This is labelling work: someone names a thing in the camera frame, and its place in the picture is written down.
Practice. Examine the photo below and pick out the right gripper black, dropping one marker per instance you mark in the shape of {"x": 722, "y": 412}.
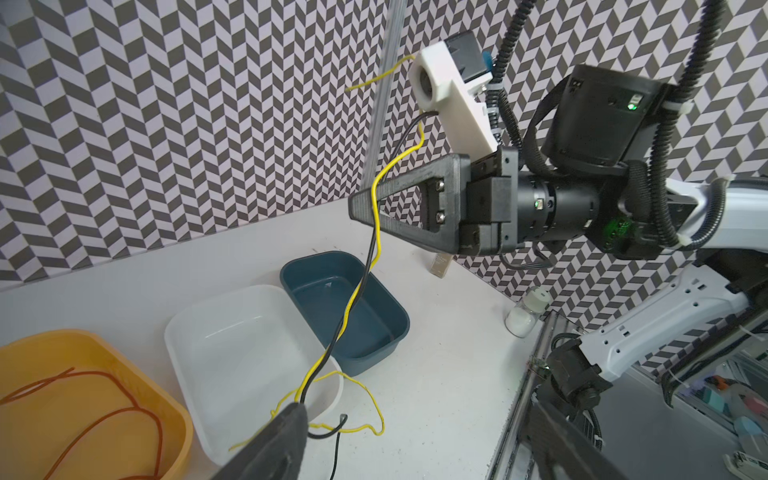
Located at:
{"x": 446, "y": 205}

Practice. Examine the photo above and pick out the yellow plastic bin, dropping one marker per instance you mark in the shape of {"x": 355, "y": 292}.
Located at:
{"x": 73, "y": 407}

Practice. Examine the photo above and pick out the white plastic bin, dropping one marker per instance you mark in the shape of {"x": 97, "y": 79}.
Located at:
{"x": 236, "y": 357}

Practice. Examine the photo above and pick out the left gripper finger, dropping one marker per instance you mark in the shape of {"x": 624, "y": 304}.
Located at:
{"x": 275, "y": 453}

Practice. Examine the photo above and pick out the teal plastic bin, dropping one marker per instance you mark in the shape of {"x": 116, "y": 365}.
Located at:
{"x": 321, "y": 285}

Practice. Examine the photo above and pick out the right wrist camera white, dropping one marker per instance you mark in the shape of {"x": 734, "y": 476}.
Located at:
{"x": 446, "y": 77}

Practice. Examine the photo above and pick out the white lidded jar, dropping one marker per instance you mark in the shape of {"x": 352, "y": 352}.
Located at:
{"x": 522, "y": 318}

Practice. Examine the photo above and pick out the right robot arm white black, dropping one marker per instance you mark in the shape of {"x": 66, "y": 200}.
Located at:
{"x": 591, "y": 163}

